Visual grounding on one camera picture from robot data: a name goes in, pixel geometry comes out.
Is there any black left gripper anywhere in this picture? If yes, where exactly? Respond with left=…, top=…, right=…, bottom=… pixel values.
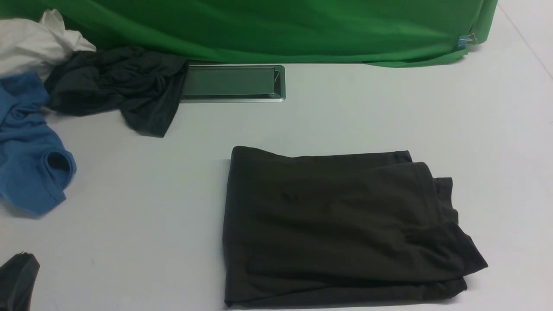
left=0, top=253, right=40, bottom=311

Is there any blue crumpled shirt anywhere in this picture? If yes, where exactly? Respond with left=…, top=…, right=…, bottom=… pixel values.
left=0, top=71, right=76, bottom=217

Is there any dark gray long-sleeve shirt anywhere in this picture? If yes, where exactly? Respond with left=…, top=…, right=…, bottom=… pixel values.
left=222, top=146, right=488, bottom=308

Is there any dark teal crumpled shirt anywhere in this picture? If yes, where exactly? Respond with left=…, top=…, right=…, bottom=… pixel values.
left=44, top=47, right=188, bottom=138

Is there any blue binder clip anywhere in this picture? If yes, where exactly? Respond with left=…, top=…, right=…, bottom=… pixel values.
left=458, top=33, right=478, bottom=50

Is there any metal table cable hatch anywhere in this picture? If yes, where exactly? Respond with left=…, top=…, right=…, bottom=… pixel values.
left=181, top=64, right=286, bottom=104

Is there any green backdrop cloth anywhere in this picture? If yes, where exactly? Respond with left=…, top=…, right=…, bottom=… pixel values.
left=1, top=0, right=498, bottom=68

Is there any white crumpled cloth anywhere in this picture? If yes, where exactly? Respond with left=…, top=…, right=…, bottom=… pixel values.
left=0, top=9, right=96, bottom=81

